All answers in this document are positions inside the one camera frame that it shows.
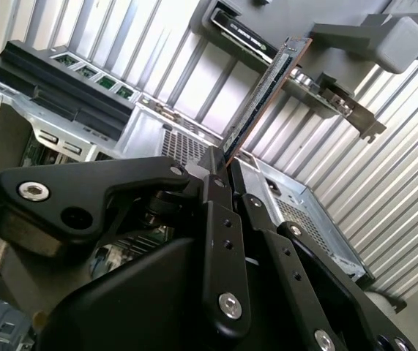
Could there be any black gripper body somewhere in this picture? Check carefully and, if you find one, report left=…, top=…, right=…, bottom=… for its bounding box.
left=34, top=237, right=414, bottom=351

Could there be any green RAM stick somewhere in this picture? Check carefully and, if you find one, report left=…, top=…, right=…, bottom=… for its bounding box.
left=224, top=35, right=313, bottom=164

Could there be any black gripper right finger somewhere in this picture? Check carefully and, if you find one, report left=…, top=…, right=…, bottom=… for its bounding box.
left=229, top=159, right=414, bottom=351

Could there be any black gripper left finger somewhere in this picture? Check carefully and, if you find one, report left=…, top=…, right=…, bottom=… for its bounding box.
left=0, top=145, right=253, bottom=338

